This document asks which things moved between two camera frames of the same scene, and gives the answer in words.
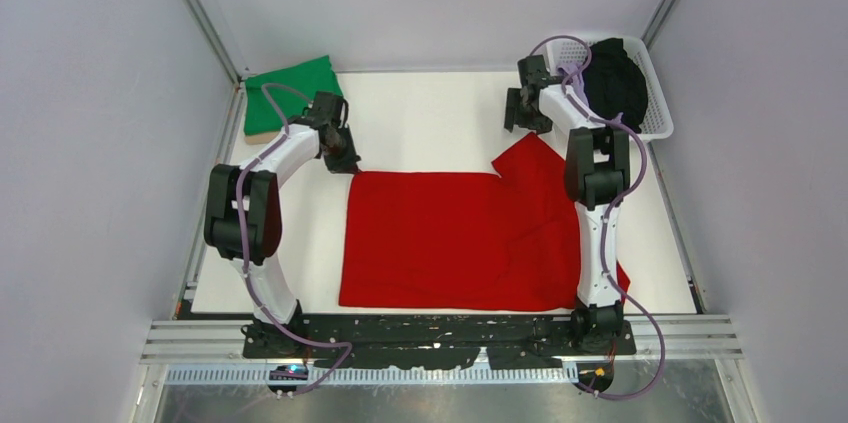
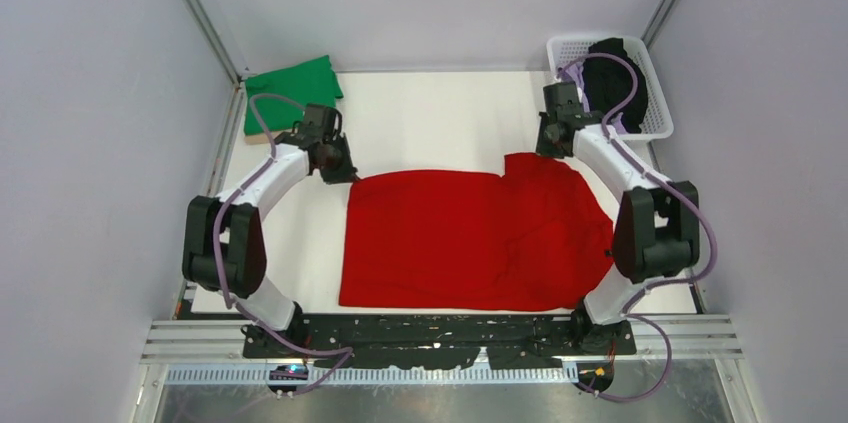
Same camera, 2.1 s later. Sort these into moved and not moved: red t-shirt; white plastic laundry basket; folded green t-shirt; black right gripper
Moved: black right gripper
Not moved: folded green t-shirt; white plastic laundry basket; red t-shirt
